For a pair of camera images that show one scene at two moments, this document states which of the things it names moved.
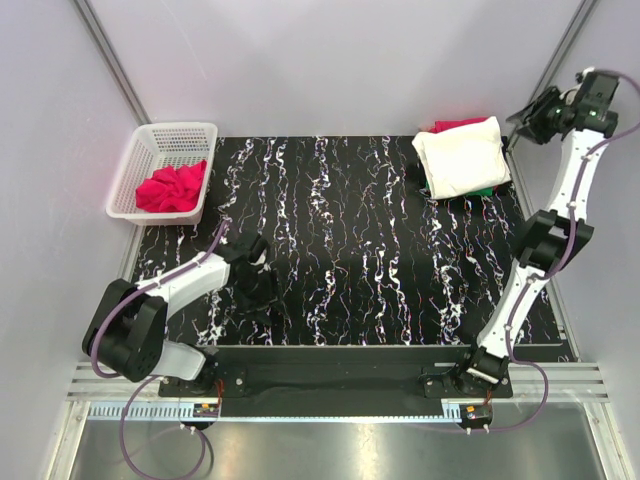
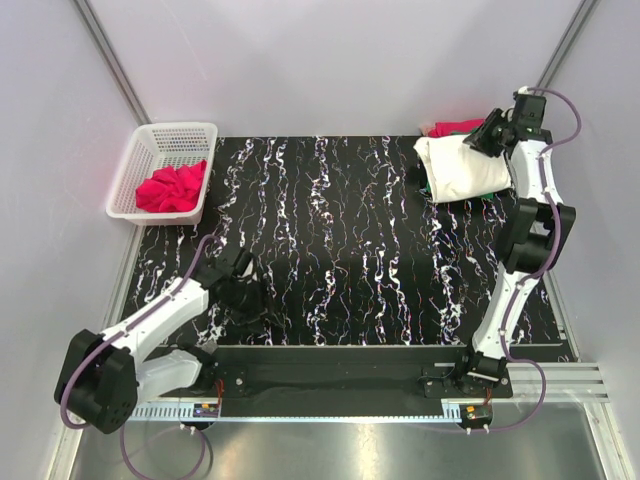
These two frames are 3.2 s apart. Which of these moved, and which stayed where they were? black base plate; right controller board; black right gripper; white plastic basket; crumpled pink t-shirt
Moved: black right gripper
Stayed: right controller board; crumpled pink t-shirt; white plastic basket; black base plate
